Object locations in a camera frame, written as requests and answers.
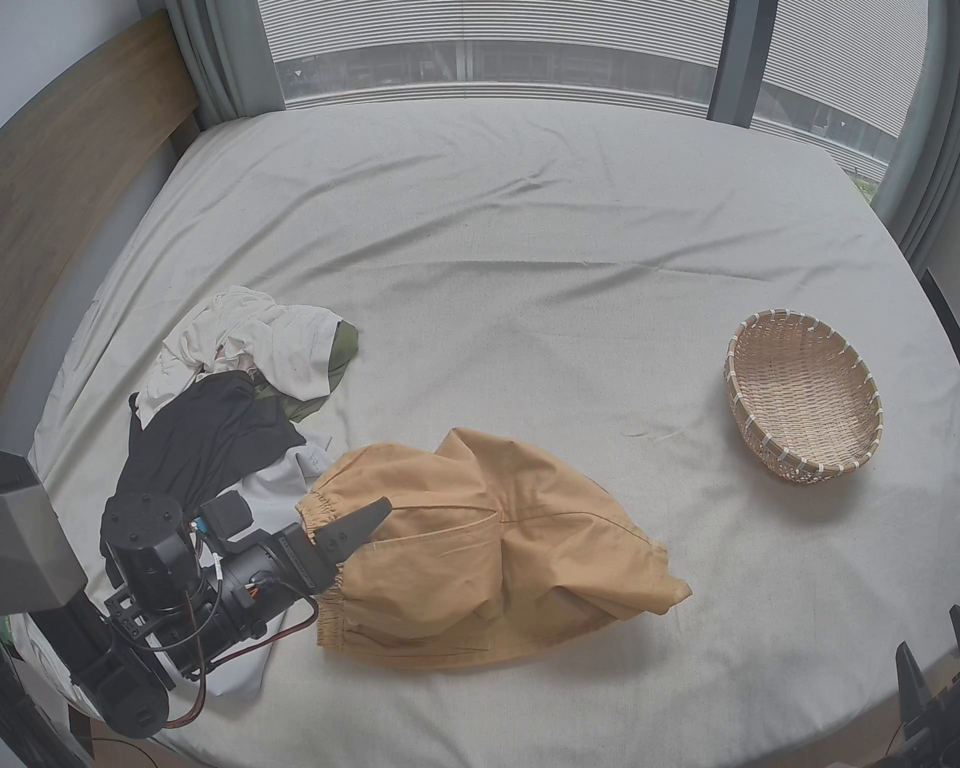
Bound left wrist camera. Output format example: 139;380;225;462
196;491;255;552

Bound black cable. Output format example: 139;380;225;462
165;592;320;730

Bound tan shorts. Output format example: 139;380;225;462
294;426;693;672

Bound window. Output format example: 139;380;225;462
255;0;931;204

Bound grey-green curtain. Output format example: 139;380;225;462
138;0;288;135
872;0;960;265

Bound white garment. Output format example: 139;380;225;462
137;285;340;433

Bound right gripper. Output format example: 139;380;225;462
894;602;960;768

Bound round woven basket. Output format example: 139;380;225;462
723;309;885;486

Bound pale blue garment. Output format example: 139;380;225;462
206;442;336;699

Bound black garment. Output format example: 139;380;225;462
112;371;309;528

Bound green garment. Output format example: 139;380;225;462
251;318;362;426

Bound bed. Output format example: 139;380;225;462
0;9;960;768

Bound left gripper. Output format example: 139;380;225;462
216;495;394;629

